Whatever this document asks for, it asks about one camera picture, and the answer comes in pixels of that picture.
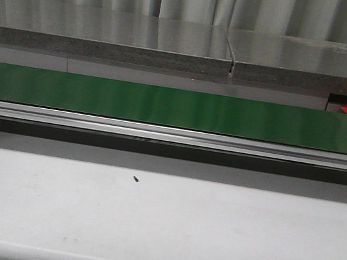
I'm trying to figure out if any green conveyor belt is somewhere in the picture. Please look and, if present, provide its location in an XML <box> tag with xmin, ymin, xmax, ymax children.
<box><xmin>0</xmin><ymin>63</ymin><xmax>347</xmax><ymax>154</ymax></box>

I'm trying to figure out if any grey stone counter left slab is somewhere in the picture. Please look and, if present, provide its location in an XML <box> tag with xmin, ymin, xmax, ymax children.
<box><xmin>0</xmin><ymin>0</ymin><xmax>232</xmax><ymax>76</ymax></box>

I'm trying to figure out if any grey stone counter slab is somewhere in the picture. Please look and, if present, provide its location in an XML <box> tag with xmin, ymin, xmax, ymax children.
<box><xmin>227</xmin><ymin>29</ymin><xmax>347</xmax><ymax>96</ymax></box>
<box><xmin>0</xmin><ymin>0</ymin><xmax>232</xmax><ymax>76</ymax></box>

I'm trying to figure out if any grey stone counter right slab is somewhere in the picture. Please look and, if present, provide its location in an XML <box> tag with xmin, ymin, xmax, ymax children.
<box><xmin>227</xmin><ymin>29</ymin><xmax>347</xmax><ymax>96</ymax></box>

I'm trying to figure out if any aluminium conveyor frame rail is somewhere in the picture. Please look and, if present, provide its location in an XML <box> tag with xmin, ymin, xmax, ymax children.
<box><xmin>0</xmin><ymin>101</ymin><xmax>347</xmax><ymax>171</ymax></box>

